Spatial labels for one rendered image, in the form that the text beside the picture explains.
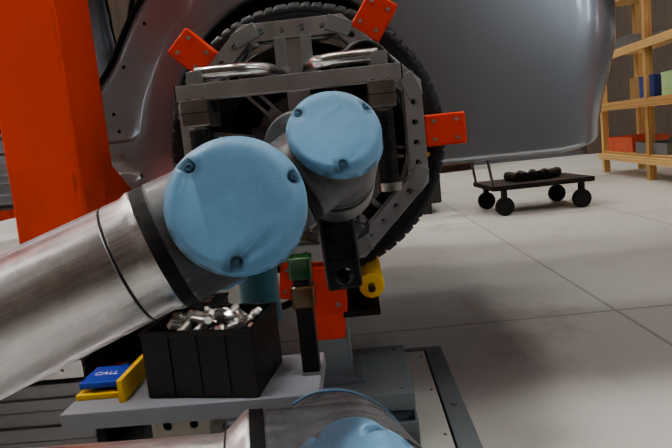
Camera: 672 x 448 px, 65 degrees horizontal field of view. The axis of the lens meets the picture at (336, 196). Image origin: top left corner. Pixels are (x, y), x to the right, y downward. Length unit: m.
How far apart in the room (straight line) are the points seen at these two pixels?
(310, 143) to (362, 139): 0.05
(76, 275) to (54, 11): 0.99
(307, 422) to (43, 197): 0.92
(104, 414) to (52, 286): 0.66
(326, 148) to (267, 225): 0.16
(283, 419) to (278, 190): 0.25
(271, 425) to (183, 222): 0.25
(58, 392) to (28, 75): 0.75
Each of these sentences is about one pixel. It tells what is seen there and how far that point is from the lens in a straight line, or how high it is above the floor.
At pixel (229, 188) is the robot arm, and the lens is 0.34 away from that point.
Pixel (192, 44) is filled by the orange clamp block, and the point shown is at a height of 1.09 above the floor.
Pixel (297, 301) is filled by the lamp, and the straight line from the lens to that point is 0.92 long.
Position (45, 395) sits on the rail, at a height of 0.31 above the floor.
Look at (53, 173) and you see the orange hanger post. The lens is 1.29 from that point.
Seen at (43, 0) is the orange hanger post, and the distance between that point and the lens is 1.31.
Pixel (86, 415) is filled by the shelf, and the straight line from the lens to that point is 1.02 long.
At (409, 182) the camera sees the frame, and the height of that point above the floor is 0.74.
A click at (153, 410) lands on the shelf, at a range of 0.98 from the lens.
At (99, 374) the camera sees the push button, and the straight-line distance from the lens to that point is 1.08.
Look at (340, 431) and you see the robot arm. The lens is 0.40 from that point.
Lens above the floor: 0.85
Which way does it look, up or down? 6 degrees down
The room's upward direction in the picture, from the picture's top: 6 degrees counter-clockwise
